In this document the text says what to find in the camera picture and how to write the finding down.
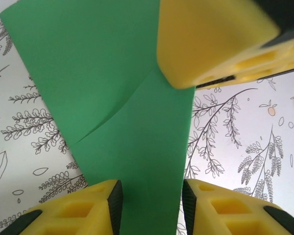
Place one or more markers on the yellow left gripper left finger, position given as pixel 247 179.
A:
pixel 76 215

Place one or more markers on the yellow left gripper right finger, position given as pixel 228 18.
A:
pixel 235 215

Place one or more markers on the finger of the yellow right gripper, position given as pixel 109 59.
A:
pixel 210 36

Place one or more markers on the green square paper sheet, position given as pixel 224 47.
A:
pixel 100 73

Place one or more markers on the floral printed tablecloth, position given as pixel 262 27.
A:
pixel 235 147

